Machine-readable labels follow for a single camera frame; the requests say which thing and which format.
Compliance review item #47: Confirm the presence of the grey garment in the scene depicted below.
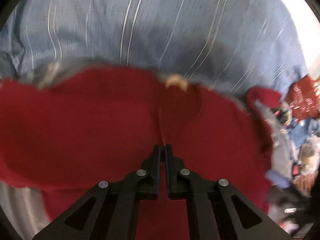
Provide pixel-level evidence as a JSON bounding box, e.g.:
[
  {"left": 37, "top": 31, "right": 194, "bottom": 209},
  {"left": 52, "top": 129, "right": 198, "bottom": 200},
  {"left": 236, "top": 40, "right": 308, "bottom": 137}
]
[{"left": 254, "top": 100, "right": 299, "bottom": 180}]

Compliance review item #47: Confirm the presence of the grey-green plaid blanket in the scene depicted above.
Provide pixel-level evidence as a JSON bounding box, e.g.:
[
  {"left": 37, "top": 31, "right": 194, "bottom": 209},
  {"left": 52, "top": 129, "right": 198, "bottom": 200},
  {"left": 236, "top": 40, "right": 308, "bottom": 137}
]
[{"left": 0, "top": 181, "right": 50, "bottom": 233}]

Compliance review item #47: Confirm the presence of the dark red printed cloth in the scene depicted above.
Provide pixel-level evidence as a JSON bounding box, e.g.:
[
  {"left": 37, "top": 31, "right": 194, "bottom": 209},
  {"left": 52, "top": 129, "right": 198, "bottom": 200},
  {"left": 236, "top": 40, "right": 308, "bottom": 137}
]
[{"left": 285, "top": 76, "right": 320, "bottom": 119}]

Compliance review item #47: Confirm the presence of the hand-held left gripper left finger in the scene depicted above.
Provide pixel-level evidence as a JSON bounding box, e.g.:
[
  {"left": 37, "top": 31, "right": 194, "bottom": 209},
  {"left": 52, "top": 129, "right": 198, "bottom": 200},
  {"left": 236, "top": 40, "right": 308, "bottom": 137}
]
[{"left": 32, "top": 145, "right": 161, "bottom": 240}]

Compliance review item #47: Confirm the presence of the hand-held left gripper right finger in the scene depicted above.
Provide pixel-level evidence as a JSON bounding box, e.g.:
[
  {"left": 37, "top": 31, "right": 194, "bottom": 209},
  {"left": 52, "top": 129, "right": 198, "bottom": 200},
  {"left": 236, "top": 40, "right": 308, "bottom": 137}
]
[{"left": 165, "top": 144, "right": 293, "bottom": 240}]

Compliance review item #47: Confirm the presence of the red garment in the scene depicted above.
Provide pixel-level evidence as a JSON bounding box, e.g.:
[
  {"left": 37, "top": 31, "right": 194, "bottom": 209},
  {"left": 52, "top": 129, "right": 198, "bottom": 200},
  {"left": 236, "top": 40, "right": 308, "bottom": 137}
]
[{"left": 0, "top": 66, "right": 282, "bottom": 240}]

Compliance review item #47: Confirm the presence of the blue plaid bed sheet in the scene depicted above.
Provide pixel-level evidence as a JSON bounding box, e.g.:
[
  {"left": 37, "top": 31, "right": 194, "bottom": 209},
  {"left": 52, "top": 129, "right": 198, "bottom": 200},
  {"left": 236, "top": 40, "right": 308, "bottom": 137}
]
[{"left": 0, "top": 0, "right": 309, "bottom": 100}]

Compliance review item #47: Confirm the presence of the blue denim garment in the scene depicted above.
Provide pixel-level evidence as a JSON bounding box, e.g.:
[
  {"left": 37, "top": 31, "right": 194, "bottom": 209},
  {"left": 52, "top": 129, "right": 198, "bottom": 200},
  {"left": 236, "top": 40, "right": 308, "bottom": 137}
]
[{"left": 289, "top": 117, "right": 320, "bottom": 148}]

